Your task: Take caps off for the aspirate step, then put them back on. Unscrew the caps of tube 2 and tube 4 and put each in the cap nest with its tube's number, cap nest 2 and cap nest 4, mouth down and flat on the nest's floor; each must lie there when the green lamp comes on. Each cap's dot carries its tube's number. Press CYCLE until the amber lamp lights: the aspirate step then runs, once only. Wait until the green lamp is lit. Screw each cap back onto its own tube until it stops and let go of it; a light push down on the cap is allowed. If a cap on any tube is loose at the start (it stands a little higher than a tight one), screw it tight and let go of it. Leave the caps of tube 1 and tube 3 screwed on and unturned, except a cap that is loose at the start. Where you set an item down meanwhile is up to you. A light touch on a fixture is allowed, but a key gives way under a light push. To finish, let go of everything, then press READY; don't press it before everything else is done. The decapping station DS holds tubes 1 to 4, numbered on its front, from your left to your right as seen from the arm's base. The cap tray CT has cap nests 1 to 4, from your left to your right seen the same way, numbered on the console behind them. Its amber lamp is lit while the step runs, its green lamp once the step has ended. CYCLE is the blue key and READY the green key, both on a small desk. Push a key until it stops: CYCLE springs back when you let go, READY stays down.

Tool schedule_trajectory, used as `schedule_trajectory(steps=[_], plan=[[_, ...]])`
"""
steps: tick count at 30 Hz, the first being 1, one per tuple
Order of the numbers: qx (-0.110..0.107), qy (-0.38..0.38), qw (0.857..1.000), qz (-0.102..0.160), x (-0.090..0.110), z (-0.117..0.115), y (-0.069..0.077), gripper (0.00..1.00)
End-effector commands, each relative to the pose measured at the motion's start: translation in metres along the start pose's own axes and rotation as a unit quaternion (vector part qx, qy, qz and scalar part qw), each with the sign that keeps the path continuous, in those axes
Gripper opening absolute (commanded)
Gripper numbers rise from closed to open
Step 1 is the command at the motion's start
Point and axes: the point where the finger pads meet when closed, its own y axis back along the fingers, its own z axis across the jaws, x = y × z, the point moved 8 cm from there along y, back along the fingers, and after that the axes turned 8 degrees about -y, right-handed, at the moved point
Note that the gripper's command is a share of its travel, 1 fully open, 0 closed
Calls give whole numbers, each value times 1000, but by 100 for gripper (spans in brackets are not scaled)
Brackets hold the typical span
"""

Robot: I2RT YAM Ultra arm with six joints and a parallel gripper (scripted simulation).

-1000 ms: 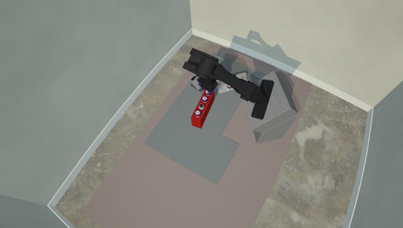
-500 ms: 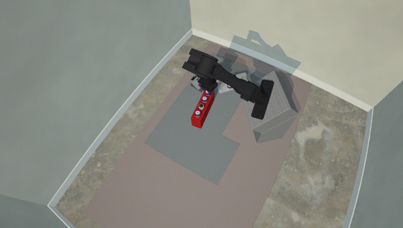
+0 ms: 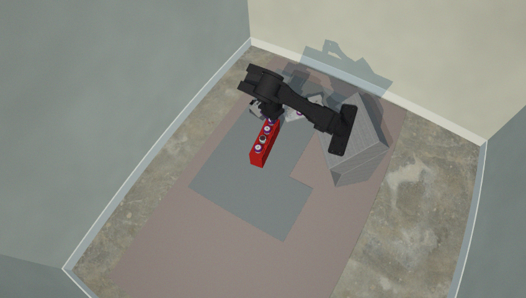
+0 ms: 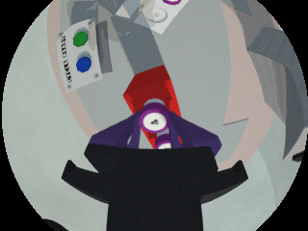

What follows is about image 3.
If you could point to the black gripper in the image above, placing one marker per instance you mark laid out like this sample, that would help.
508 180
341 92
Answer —
270 112

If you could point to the grey flat mat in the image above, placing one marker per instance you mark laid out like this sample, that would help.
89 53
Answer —
267 197

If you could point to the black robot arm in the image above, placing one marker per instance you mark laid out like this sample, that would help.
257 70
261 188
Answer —
269 87

